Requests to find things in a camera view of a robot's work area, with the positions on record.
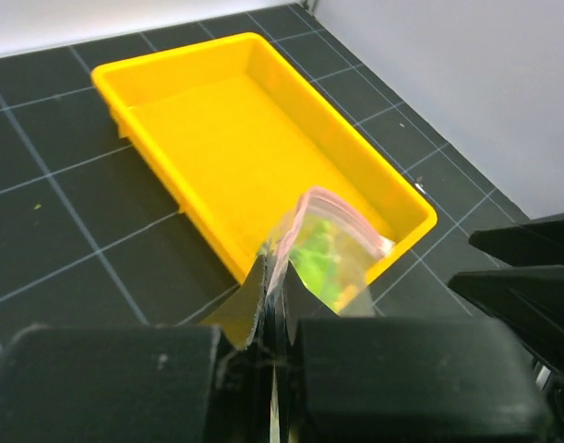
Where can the pink zip top bag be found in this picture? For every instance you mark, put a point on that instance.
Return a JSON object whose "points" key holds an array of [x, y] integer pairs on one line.
{"points": [[287, 298]]}

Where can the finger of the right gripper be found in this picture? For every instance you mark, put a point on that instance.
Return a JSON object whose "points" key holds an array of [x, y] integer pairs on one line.
{"points": [[529, 300], [535, 243]]}

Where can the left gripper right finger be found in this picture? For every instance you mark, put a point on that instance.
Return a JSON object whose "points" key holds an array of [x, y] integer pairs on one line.
{"points": [[399, 379]]}

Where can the green grape bunch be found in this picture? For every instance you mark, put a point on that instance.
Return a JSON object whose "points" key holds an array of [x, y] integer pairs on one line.
{"points": [[317, 257]]}

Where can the yellow plastic tray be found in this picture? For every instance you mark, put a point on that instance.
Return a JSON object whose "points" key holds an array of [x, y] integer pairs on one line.
{"points": [[237, 136]]}

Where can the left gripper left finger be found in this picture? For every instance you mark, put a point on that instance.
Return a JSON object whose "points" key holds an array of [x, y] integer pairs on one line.
{"points": [[204, 383]]}

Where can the black grid mat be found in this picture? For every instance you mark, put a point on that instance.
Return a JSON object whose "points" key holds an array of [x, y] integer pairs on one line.
{"points": [[89, 237]]}

